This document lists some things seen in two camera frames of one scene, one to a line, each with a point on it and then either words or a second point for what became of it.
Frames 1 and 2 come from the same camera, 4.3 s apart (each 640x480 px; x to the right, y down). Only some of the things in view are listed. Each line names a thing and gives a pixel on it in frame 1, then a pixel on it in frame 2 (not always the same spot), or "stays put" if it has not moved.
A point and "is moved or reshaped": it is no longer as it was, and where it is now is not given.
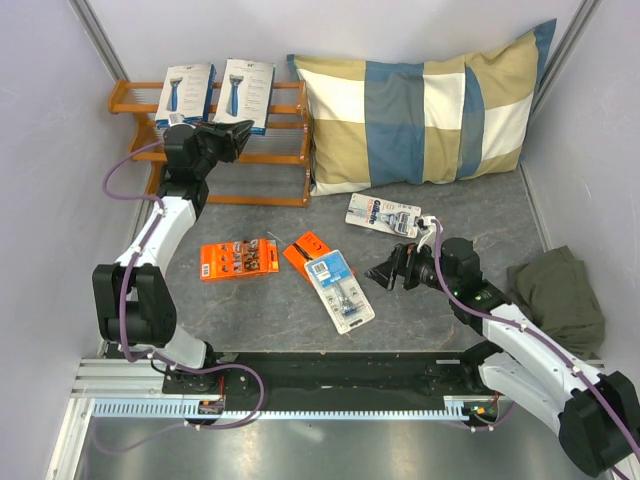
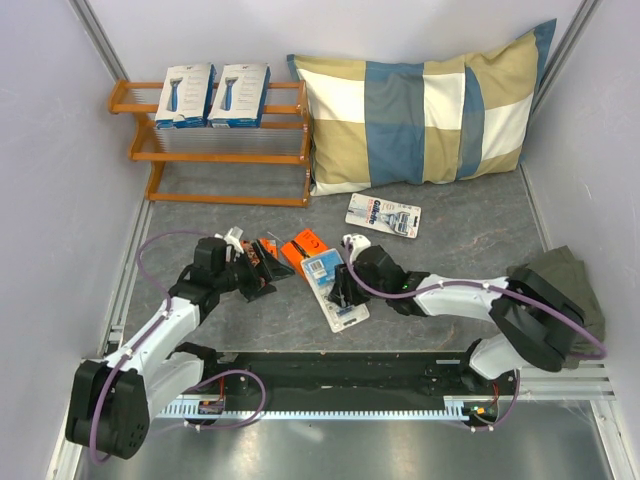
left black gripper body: x=214 y=145 -> x=244 y=275
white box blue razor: x=187 y=90 stays put
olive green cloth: x=554 y=291 stays put
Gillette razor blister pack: x=383 y=215 stays put
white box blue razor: x=245 y=93 is moved or reshaped
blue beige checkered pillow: x=380 y=124 stays put
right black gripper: x=402 y=262 -> x=342 y=288
